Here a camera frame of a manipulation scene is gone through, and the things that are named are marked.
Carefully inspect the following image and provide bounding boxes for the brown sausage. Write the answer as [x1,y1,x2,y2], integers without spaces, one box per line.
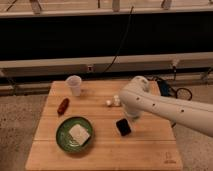
[57,98,69,115]

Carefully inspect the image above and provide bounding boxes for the white plastic bottle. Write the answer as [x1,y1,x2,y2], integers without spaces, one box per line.
[106,95,121,107]

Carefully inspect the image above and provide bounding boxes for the green plate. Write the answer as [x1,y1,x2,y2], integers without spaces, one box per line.
[56,116,94,153]

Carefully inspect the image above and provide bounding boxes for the clear plastic cup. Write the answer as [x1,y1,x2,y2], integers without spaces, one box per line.
[66,75,82,96]

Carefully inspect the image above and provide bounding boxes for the white square block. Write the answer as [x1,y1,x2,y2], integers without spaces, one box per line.
[69,124,90,145]

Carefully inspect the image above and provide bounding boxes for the bamboo cutting board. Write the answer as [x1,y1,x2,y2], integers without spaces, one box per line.
[26,80,183,171]

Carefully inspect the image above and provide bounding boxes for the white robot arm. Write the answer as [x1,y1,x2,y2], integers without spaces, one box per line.
[119,76,213,137]

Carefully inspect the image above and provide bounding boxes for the black hanging cable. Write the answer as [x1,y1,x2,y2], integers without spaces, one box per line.
[101,5,135,74]

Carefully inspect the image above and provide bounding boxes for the black eraser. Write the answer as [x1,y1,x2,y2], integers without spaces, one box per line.
[116,119,131,136]

